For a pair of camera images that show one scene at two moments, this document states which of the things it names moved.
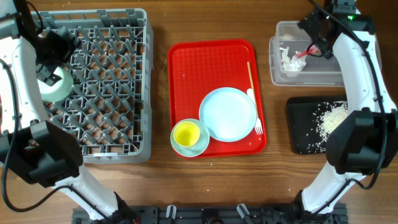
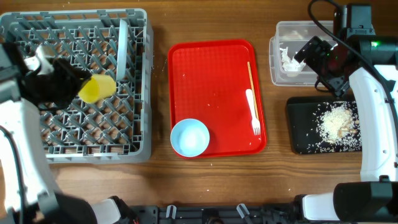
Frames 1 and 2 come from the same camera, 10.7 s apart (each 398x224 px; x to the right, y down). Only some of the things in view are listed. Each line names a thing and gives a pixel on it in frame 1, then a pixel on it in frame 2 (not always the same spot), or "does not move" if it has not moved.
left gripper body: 55,53 -> 62,87
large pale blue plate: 227,114 -> 122,51
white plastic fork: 258,126 does not move
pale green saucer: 199,147 does not move
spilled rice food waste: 328,114 does not move
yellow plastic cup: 186,134 -> 97,88
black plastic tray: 310,119 does not move
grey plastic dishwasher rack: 109,110 does not move
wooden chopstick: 252,80 does not move
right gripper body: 312,25 -> 321,60
